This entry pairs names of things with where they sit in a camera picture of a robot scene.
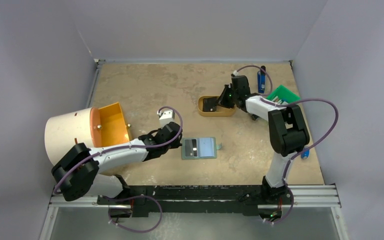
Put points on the single black credit card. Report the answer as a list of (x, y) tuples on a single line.
[(188, 148)]

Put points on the green plastic bin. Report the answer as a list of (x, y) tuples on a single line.
[(282, 96)]

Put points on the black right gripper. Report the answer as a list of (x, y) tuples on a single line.
[(227, 96)]

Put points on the small black binder clip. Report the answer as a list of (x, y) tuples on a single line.
[(254, 117)]

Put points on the grey-green card holder wallet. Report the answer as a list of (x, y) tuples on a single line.
[(207, 148)]

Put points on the tan oval tray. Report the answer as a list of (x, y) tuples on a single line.
[(220, 111)]

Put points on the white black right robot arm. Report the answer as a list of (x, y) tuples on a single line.
[(288, 133)]

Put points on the black credit card stack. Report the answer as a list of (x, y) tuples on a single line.
[(209, 104)]

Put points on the white cylinder container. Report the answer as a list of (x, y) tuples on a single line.
[(64, 131)]

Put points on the black aluminium base frame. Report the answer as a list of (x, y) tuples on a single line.
[(249, 200)]

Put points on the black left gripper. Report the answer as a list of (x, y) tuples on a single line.
[(176, 144)]

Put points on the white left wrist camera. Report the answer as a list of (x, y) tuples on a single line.
[(165, 117)]

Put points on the yellow drawer box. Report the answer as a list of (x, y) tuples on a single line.
[(114, 129)]

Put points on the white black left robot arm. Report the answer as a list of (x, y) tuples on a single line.
[(76, 171)]

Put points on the small blue object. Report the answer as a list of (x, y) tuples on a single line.
[(305, 154)]

